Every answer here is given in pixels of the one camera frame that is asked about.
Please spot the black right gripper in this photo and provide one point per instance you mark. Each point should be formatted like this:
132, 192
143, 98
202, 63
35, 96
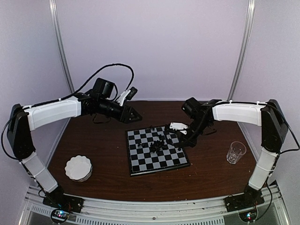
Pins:
189, 141

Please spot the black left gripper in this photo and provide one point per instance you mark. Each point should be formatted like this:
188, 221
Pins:
125, 118

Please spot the black and grey chessboard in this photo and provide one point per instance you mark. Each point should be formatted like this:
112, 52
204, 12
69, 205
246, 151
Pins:
145, 163

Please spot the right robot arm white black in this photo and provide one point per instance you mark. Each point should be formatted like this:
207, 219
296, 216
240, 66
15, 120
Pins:
266, 116

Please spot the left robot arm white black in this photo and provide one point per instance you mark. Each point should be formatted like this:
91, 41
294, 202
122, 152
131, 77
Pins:
26, 121

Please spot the pile of black chess pieces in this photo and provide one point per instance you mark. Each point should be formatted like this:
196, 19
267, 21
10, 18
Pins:
153, 140

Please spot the right round control board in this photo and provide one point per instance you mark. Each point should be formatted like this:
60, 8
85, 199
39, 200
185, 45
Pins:
248, 216

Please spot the round control board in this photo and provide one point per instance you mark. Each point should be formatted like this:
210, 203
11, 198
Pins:
248, 216
59, 216

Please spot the left round control board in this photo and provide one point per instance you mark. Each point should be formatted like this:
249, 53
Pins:
59, 216

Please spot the clear drinking glass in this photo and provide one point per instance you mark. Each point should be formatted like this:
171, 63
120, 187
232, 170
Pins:
236, 151

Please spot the white scalloped bowl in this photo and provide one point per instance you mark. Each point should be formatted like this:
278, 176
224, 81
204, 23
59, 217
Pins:
78, 168

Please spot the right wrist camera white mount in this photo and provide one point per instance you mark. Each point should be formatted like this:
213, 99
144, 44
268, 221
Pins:
176, 127

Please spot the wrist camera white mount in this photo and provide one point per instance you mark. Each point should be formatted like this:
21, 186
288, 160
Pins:
126, 95
176, 127

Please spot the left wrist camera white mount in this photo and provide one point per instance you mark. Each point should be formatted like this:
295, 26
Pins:
126, 95

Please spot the aluminium front rail frame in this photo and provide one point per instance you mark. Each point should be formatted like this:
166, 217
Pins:
210, 211

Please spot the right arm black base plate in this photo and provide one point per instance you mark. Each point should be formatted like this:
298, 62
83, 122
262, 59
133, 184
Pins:
240, 202

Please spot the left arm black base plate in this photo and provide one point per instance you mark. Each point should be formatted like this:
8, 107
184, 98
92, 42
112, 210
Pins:
68, 203

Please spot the left aluminium corner post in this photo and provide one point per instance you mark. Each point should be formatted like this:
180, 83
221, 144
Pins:
63, 58

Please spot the aluminium corner post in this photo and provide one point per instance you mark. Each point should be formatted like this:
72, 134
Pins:
63, 58
243, 49

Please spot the right aluminium corner post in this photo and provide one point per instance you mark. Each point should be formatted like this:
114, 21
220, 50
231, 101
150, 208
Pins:
243, 49

